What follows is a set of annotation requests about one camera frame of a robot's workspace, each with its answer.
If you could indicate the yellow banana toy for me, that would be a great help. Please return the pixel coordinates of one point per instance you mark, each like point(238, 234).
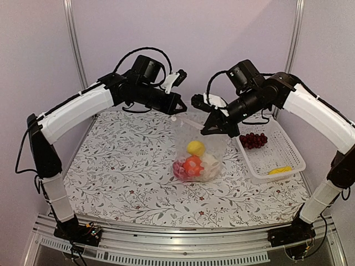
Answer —
point(280, 170)

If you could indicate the orange pumpkin toy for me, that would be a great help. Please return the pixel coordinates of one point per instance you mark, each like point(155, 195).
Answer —
point(193, 166)

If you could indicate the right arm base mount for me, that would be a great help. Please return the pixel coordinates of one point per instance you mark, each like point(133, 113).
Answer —
point(297, 238)

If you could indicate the clear zip top bag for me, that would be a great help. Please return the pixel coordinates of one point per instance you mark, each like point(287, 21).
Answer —
point(187, 127)

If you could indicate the red bell pepper toy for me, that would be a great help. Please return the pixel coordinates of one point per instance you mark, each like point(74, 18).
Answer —
point(179, 171)

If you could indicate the white cauliflower toy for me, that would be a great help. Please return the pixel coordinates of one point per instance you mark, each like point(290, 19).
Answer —
point(212, 167)

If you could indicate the yellow lemon toy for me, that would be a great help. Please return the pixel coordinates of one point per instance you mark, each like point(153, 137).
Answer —
point(196, 148)

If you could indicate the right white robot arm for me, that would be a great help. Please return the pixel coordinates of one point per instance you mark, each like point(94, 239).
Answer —
point(336, 128)

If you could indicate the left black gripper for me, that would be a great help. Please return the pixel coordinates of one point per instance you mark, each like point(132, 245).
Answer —
point(169, 109)

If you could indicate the floral patterned table mat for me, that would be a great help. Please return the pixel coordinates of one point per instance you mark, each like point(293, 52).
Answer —
point(123, 171)

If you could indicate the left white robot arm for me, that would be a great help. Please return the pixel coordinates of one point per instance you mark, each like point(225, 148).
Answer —
point(46, 129)

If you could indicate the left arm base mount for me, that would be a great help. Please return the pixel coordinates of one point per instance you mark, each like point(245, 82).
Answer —
point(71, 230)

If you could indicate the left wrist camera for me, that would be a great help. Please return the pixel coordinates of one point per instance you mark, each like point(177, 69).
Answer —
point(172, 80)

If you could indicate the left aluminium corner post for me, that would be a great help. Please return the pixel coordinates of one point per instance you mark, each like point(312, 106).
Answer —
point(70, 22)

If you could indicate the dark red grapes toy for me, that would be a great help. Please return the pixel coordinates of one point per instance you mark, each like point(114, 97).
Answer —
point(253, 141)

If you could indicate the aluminium front rail frame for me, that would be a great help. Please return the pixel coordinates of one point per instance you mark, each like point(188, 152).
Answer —
point(124, 243)

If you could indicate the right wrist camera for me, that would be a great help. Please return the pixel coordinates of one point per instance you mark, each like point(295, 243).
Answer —
point(210, 102)

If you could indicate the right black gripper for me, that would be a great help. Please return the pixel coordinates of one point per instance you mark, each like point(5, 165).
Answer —
point(214, 118)

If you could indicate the white perforated plastic basket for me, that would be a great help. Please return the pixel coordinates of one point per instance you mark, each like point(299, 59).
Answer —
point(278, 152)

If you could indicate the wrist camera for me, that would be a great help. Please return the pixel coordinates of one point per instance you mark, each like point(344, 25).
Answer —
point(172, 80)
point(210, 102)

